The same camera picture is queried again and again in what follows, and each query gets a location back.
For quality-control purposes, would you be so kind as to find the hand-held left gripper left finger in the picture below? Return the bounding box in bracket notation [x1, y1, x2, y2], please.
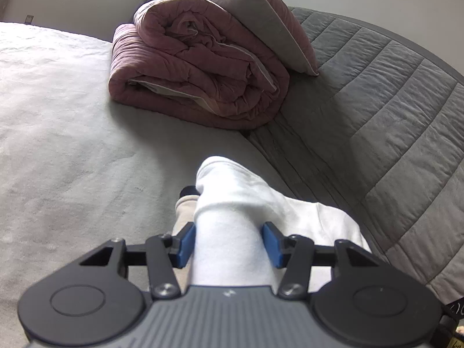
[79, 221, 197, 300]

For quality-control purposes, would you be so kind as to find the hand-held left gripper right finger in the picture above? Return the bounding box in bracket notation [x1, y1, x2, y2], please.
[263, 221, 381, 301]

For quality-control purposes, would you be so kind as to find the white bear print sweatshirt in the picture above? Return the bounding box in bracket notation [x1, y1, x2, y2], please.
[191, 156, 372, 292]

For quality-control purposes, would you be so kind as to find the folded beige garment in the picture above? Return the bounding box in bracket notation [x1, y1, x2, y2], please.
[171, 195, 199, 238]

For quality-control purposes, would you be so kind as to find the grey quilted headboard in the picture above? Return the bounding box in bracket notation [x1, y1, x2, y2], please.
[246, 6, 464, 305]

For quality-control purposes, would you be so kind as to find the folded pink quilt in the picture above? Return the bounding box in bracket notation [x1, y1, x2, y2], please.
[109, 0, 291, 131]

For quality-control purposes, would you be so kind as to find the pink and grey pillow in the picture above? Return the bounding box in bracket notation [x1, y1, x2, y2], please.
[179, 0, 320, 77]

